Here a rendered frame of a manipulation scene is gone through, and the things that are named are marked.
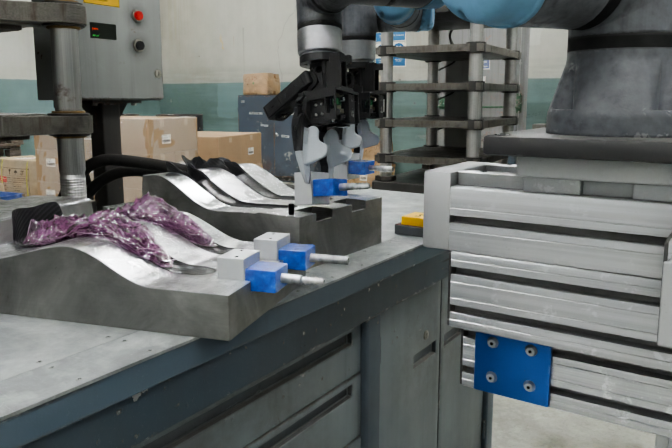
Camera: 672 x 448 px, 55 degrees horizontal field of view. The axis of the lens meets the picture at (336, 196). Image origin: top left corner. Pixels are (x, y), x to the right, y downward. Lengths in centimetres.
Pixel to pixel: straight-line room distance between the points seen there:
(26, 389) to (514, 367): 52
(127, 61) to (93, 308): 113
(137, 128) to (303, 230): 398
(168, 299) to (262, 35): 841
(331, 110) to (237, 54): 835
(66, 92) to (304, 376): 89
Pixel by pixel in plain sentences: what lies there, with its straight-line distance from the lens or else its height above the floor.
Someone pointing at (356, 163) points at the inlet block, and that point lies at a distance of 134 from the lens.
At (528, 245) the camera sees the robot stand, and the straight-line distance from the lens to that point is 71.
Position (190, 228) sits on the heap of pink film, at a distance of 96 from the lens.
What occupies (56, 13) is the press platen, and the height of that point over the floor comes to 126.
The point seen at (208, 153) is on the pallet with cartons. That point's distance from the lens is 574.
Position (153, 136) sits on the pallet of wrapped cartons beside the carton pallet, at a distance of 494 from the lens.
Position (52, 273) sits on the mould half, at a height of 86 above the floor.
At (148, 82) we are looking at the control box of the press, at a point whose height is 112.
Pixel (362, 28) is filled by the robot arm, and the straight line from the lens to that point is 133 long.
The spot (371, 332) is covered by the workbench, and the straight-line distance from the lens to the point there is 122.
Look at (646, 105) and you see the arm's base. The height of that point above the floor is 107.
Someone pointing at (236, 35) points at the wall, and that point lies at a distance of 939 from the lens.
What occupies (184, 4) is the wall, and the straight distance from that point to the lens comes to 1006.
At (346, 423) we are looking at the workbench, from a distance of 124.
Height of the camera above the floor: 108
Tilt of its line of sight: 9 degrees down
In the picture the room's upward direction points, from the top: straight up
